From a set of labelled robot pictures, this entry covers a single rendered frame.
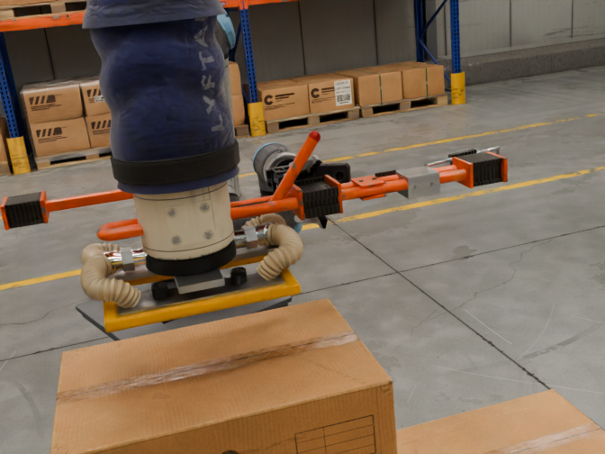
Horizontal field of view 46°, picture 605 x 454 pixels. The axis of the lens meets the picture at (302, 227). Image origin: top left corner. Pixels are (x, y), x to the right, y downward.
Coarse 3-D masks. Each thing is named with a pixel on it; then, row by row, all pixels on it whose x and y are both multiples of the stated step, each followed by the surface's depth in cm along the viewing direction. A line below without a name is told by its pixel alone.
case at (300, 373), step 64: (256, 320) 158; (320, 320) 155; (64, 384) 140; (128, 384) 137; (192, 384) 135; (256, 384) 133; (320, 384) 130; (384, 384) 129; (64, 448) 119; (128, 448) 119; (192, 448) 122; (256, 448) 126; (320, 448) 129; (384, 448) 133
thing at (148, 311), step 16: (240, 272) 126; (256, 272) 132; (288, 272) 132; (160, 288) 123; (176, 288) 128; (208, 288) 127; (224, 288) 126; (240, 288) 125; (256, 288) 125; (272, 288) 125; (288, 288) 126; (112, 304) 125; (144, 304) 122; (160, 304) 122; (176, 304) 122; (192, 304) 122; (208, 304) 122; (224, 304) 123; (240, 304) 124; (112, 320) 119; (128, 320) 119; (144, 320) 120; (160, 320) 121
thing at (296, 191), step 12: (300, 180) 140; (312, 180) 141; (336, 180) 136; (288, 192) 140; (300, 192) 132; (312, 192) 132; (324, 192) 133; (336, 192) 133; (300, 204) 133; (312, 204) 134; (324, 204) 134; (336, 204) 134; (300, 216) 134; (312, 216) 133
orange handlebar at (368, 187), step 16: (368, 176) 143; (448, 176) 141; (464, 176) 142; (112, 192) 152; (352, 192) 136; (368, 192) 137; (384, 192) 138; (48, 208) 149; (64, 208) 150; (240, 208) 132; (256, 208) 132; (272, 208) 133; (288, 208) 134; (112, 224) 130; (128, 224) 130; (112, 240) 126
